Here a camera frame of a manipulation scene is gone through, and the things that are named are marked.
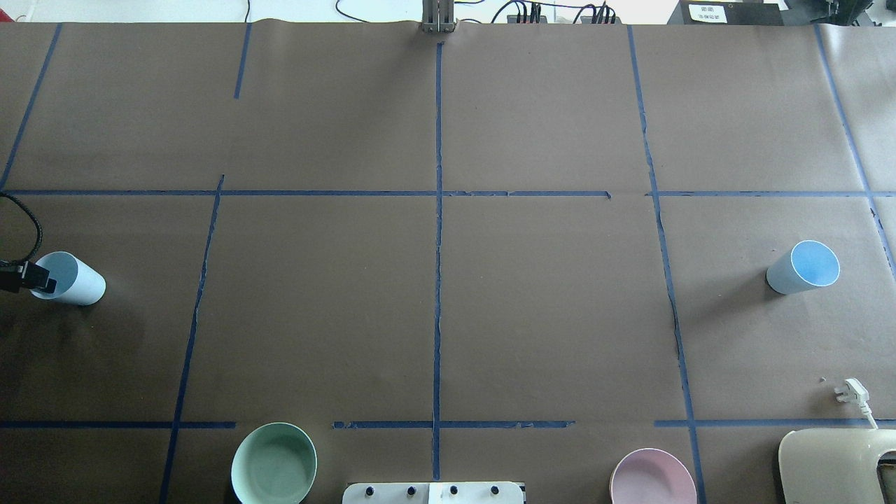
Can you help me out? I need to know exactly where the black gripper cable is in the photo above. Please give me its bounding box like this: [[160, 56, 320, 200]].
[[0, 192, 44, 268]]

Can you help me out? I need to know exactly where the aluminium frame post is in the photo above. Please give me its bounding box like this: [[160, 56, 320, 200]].
[[421, 0, 457, 33]]

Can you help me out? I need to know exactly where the cream toaster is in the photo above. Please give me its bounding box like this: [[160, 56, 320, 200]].
[[778, 428, 895, 503]]

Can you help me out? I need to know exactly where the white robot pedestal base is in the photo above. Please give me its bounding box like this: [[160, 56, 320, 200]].
[[342, 481, 527, 503]]

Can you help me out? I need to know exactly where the black power box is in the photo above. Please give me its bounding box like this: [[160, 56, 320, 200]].
[[666, 1, 784, 26]]

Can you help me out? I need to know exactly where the pink bowl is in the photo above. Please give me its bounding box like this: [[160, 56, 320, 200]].
[[608, 449, 699, 503]]

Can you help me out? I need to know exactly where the light blue cup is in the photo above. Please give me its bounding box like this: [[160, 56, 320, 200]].
[[766, 240, 841, 295], [31, 251, 106, 306]]

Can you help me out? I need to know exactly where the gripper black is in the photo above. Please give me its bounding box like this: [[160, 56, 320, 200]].
[[1, 261, 57, 294]]

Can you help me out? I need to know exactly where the mint green bowl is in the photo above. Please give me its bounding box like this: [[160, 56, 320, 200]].
[[230, 422, 318, 503]]

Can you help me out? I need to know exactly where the orange black connector block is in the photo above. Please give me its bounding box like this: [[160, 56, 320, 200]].
[[492, 1, 623, 25]]

